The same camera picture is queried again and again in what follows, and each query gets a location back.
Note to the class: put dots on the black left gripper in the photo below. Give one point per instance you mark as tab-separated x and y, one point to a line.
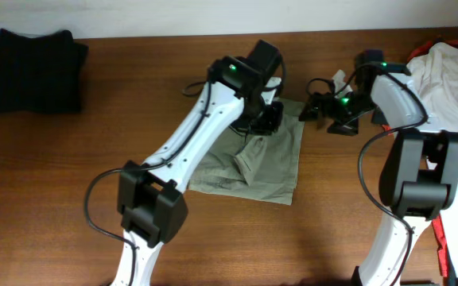
269	117

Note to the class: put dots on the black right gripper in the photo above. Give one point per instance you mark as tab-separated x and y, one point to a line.
343	126

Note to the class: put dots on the khaki green shorts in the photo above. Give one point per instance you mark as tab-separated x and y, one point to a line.
262	168

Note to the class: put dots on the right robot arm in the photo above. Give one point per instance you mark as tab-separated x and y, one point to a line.
420	176

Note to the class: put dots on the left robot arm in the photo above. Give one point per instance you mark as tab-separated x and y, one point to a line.
239	93

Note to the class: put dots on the folded black garment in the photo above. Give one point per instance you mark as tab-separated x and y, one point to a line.
41	74

